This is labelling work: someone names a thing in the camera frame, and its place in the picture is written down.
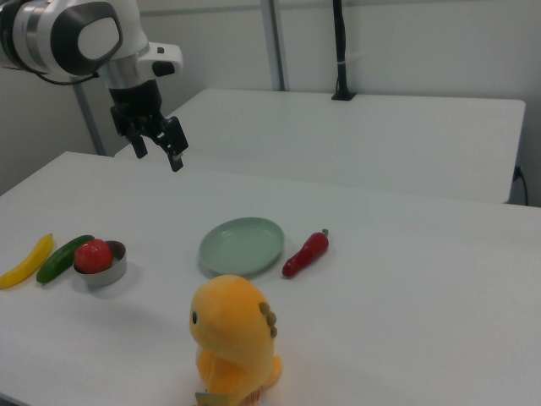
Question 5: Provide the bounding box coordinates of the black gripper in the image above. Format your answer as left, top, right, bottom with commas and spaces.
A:
107, 78, 189, 173

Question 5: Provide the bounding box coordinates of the red apple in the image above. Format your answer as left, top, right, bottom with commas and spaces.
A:
74, 238, 114, 274

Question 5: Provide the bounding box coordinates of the pale green plate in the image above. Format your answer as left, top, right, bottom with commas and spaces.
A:
198, 217, 286, 279

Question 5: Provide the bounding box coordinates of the round metal bowl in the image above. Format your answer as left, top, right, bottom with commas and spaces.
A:
74, 239, 128, 289

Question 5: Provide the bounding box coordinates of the green cucumber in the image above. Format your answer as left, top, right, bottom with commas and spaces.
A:
36, 234, 96, 284

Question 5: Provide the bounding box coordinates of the yellow banana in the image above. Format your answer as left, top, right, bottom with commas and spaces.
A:
0, 233, 56, 290

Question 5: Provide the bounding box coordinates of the white side table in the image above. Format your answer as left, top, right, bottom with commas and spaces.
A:
113, 87, 527, 205

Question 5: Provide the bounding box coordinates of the red chili pepper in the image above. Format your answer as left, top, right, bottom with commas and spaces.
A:
281, 228, 331, 279

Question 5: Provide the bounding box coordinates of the orange plush toy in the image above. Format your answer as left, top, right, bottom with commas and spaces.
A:
188, 274, 283, 406

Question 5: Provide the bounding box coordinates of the black pole with base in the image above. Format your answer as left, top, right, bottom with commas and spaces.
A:
331, 0, 356, 102

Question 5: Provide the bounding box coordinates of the grey partition frame post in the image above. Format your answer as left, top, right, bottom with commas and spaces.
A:
260, 0, 291, 91
74, 82, 107, 156

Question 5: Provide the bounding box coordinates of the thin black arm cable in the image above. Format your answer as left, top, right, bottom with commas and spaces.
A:
36, 70, 101, 86

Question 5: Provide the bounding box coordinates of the black wall cable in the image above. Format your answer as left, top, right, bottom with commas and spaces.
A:
513, 165, 529, 206

